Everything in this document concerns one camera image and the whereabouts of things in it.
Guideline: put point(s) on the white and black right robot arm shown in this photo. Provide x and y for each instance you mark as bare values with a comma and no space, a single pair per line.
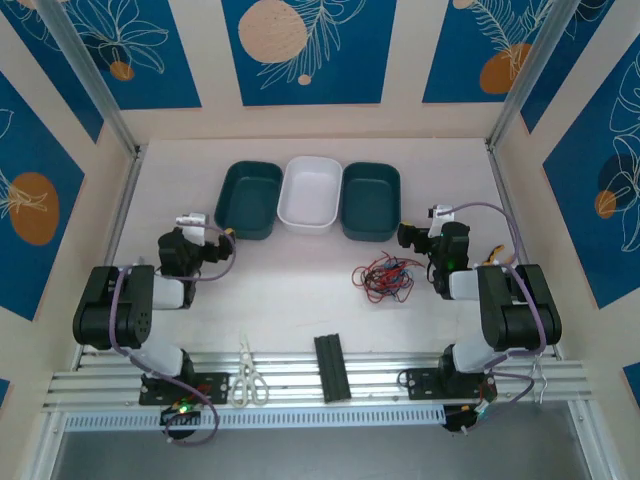
525,310

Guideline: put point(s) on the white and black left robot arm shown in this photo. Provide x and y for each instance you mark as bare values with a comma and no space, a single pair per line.
110,310

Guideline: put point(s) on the dark green plastic bin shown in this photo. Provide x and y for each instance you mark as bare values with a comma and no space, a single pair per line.
247,200
371,202

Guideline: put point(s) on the yellow and black pliers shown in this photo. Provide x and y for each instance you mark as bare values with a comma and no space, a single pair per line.
496,253

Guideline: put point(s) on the white plastic bin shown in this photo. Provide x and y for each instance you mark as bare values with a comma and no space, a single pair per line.
309,195

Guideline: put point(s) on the white scissors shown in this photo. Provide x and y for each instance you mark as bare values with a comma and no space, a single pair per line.
248,380

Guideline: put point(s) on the black extrusion bar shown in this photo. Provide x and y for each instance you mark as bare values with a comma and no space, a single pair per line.
332,370

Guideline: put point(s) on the black controller board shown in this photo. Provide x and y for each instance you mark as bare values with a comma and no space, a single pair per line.
187,415
460,422

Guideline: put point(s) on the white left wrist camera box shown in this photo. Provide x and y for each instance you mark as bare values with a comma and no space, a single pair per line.
191,225

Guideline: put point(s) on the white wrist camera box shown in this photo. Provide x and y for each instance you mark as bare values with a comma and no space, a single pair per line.
442,214
191,225

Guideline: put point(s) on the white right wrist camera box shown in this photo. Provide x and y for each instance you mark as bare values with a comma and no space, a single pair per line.
442,214

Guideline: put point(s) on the aluminium side rail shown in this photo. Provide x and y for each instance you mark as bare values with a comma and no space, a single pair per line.
127,200
502,190

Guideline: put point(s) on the blue floral wall poster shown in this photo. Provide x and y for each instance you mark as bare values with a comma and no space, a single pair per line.
30,150
460,50
160,75
575,200
340,65
575,65
50,75

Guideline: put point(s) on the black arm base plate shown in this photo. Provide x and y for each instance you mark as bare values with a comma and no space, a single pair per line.
420,385
215,387

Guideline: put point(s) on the aluminium rail frame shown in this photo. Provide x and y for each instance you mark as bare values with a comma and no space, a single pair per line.
290,370

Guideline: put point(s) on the aluminium corner post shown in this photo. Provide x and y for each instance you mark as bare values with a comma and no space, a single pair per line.
525,85
100,95

